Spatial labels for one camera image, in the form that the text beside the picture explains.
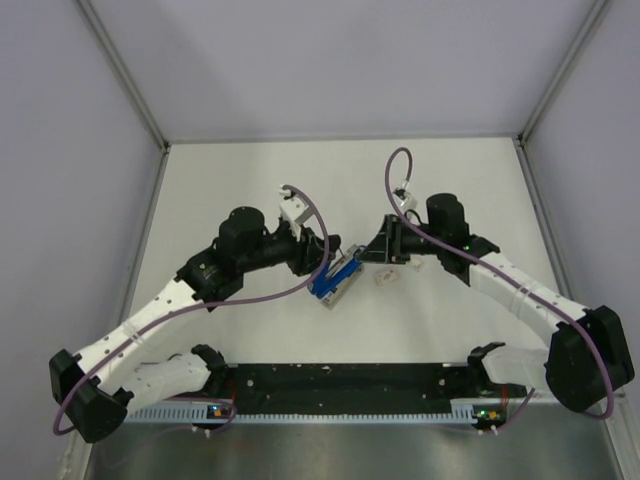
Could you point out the white staple box with red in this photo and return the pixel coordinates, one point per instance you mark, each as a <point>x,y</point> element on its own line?
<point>386,277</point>

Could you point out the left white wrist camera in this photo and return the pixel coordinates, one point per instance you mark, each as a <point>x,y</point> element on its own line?
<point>294,210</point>

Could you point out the grey slotted cable duct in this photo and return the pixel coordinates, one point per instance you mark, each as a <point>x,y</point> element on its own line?
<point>204,413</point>

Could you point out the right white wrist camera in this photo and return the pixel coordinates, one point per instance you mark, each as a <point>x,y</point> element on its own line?
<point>403,200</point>

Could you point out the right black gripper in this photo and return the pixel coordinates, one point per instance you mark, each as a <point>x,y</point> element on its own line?
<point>387,247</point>

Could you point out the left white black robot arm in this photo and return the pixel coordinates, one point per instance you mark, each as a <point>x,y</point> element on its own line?
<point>97,387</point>

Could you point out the grey stapler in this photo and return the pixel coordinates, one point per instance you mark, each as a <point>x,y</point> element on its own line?
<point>331,300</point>

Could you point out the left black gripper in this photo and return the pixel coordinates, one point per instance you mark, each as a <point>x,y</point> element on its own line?
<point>308,253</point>

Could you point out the left aluminium frame post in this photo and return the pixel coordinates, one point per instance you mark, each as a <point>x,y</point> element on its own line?
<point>121,72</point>

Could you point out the blue stapler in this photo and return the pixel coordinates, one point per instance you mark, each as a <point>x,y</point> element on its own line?
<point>331,277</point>

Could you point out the right aluminium frame post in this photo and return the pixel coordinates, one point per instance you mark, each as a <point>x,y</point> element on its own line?
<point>596,14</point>

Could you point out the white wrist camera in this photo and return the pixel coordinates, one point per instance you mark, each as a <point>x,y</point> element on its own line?
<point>403,200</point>
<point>294,210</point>

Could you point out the aluminium frame post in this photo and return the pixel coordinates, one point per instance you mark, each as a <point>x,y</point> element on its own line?
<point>596,14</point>
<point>121,72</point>

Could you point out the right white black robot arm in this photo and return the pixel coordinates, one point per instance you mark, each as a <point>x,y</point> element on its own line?
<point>584,357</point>

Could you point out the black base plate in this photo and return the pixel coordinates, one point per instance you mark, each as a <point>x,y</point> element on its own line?
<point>348,388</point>

